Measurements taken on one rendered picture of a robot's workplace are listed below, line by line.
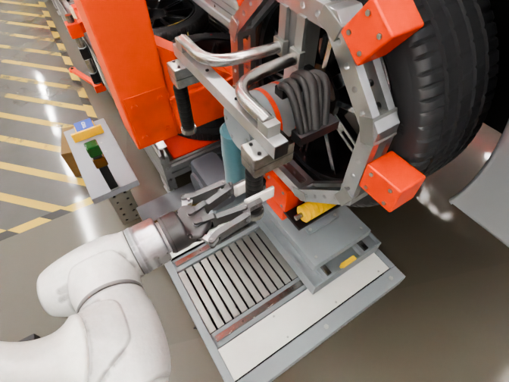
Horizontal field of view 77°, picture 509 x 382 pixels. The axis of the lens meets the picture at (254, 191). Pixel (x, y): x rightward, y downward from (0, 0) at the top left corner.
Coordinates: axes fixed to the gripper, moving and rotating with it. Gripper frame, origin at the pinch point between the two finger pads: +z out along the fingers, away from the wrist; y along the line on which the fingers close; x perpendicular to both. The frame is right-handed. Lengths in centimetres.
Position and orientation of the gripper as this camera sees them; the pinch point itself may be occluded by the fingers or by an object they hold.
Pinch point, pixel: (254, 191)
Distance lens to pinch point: 67.1
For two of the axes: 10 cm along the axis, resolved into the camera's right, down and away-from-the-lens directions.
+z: 8.4, -4.3, 3.4
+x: 0.0, -6.2, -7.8
